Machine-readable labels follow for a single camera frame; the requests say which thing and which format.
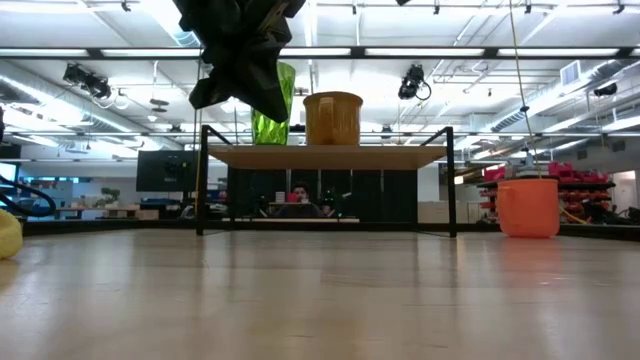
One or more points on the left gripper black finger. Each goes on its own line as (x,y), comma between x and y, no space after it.
(262,85)
(217,82)

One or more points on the green translucent faceted cup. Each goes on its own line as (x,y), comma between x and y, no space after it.
(270,132)

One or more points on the yellow mug with dark rim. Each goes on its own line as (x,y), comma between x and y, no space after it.
(332,120)

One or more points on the orange plastic mug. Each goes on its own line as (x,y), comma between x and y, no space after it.
(527,210)

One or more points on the black monitor screen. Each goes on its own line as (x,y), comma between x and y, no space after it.
(160,170)

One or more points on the person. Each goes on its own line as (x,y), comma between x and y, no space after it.
(300,200)

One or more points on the small green potted plant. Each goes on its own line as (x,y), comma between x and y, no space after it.
(109,196)

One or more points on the yellow cloth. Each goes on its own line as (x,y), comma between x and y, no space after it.
(9,235)

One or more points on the rack with red bins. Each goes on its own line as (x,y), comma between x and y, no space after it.
(580,195)

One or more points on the black aluminium rig frame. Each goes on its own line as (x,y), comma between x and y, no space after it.
(200,52)

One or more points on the wooden shelf with black frame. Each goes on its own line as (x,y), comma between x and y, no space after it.
(325,157)

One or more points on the black ceiling-hung camera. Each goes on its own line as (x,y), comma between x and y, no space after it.
(87,80)
(412,82)

